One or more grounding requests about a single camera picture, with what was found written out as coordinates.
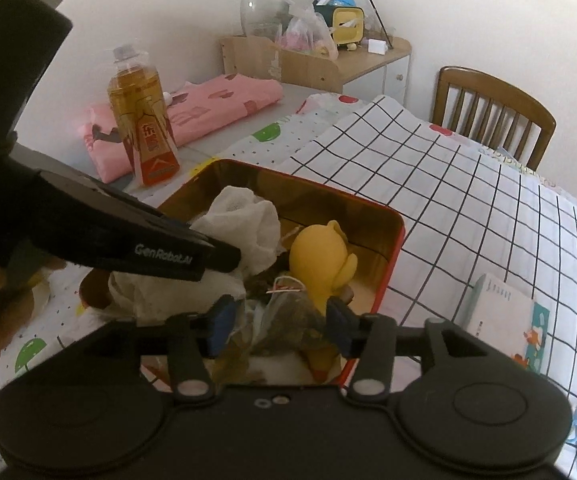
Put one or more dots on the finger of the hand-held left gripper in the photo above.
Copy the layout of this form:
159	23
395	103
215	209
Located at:
223	259

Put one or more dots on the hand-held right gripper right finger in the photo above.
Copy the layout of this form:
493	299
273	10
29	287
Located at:
338	325

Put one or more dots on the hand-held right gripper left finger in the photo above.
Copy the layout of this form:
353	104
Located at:
221	325

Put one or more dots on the white mesh cloth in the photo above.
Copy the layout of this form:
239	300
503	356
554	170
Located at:
253	230

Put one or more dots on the pyramid tea bag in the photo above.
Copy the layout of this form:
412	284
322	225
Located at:
293	320

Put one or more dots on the yellow duck toy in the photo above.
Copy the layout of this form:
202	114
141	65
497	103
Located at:
318	260

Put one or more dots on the red tin box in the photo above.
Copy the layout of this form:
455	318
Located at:
368	240

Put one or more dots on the person's left hand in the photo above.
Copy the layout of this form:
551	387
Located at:
16	310

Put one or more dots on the amber tea bottle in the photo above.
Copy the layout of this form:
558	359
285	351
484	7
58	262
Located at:
141	110

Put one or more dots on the pink printed cloth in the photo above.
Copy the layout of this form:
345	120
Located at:
203	105

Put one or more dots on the teal tissue packet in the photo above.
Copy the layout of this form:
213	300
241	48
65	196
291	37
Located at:
503	315

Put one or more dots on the wooden desktop organizer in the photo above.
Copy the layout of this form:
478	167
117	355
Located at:
293	70

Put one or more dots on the clear plastic bag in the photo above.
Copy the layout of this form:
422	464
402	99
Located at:
303	35

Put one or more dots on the wooden cabinet with white drawers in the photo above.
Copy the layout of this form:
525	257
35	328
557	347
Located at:
378	70

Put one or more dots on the clear glass vase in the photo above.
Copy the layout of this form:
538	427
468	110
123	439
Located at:
258	10

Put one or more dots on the small white box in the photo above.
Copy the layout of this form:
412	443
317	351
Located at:
377	46

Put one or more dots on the yellow box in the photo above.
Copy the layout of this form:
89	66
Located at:
348	25

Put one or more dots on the wooden chair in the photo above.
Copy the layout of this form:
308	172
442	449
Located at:
493	105

